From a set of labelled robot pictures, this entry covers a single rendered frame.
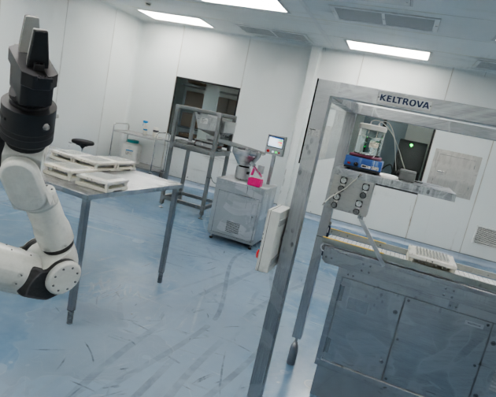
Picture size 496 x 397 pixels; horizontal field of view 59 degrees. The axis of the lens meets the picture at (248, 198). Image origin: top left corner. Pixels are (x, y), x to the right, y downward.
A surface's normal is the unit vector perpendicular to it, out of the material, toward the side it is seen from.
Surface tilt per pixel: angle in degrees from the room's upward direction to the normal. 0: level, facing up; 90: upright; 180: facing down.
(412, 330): 90
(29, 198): 114
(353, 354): 90
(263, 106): 90
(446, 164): 90
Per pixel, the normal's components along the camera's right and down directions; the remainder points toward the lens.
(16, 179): 0.18, 0.60
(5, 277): 0.74, 0.40
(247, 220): -0.34, 0.12
